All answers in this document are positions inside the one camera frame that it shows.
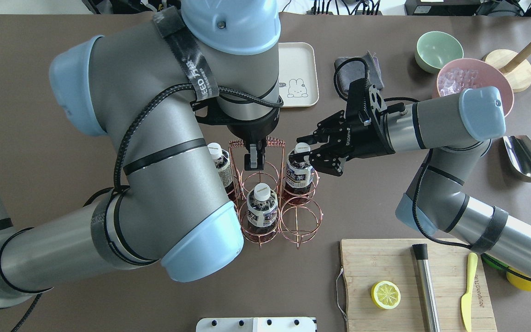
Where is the yellow plastic knife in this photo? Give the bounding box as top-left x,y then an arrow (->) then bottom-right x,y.
460,252 -> 478,332

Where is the bamboo cutting board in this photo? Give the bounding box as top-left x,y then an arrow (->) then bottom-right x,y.
336,238 -> 497,332

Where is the mint green bowl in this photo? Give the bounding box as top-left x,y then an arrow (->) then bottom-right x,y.
414,31 -> 464,74

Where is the grey folded cloth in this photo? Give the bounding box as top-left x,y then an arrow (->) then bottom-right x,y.
333,52 -> 385,100

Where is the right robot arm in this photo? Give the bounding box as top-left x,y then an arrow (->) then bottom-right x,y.
297,78 -> 531,278

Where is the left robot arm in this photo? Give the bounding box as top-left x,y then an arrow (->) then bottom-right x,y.
0,0 -> 283,309

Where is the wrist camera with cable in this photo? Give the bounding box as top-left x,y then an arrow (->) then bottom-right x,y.
345,78 -> 410,126

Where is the lower whole yellow lemon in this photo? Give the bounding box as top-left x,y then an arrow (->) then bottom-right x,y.
506,267 -> 531,292

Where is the wooden cup tree stand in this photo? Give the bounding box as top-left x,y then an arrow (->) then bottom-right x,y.
483,42 -> 531,93

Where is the steel muddler black tip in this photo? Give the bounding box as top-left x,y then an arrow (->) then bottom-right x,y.
412,243 -> 441,332

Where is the tea bottle in basket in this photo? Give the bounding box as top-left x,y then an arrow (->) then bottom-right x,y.
247,183 -> 278,235
207,142 -> 236,202

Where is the tea bottle lower in basket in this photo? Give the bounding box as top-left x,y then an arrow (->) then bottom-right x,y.
247,183 -> 278,235

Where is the pink bowl of ice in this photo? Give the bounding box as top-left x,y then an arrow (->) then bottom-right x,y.
432,58 -> 514,116

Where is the tea bottle white cap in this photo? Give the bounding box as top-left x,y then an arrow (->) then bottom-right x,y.
285,142 -> 317,199

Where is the cream serving tray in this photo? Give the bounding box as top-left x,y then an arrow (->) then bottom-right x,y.
278,42 -> 319,108

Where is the tea bottle upper in basket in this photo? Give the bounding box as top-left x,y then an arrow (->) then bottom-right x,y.
207,142 -> 236,202

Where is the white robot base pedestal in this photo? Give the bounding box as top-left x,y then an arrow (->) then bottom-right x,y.
195,316 -> 318,332

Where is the copper wire bottle basket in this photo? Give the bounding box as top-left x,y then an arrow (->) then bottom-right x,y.
228,136 -> 323,248

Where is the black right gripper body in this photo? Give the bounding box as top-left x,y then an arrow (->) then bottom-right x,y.
325,78 -> 395,162

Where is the green lime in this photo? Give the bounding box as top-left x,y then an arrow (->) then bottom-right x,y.
480,254 -> 509,272

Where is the half lemon slice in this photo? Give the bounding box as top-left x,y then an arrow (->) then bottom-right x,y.
371,281 -> 401,310

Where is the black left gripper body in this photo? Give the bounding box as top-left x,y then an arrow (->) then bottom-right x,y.
208,104 -> 280,148

